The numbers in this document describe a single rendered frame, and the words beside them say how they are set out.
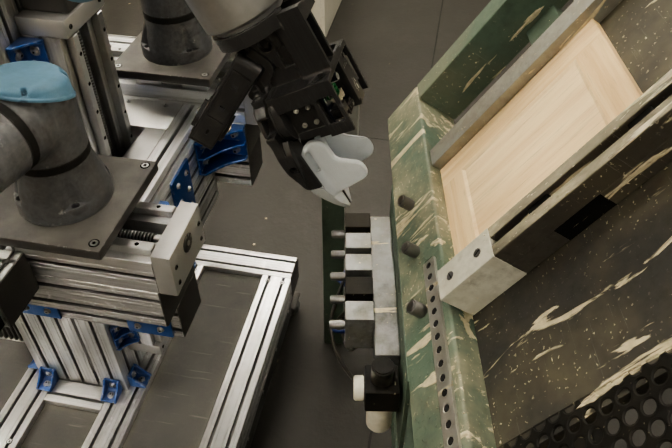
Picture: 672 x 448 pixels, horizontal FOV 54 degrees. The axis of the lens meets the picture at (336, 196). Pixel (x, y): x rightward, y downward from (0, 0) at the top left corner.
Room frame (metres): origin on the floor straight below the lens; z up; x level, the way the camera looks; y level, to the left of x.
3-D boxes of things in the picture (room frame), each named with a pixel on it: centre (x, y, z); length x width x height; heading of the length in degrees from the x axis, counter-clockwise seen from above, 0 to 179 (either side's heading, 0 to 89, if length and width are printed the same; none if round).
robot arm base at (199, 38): (1.30, 0.35, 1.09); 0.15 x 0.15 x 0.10
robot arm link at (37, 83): (0.80, 0.44, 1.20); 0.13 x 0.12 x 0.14; 156
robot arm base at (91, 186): (0.81, 0.44, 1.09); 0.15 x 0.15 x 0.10
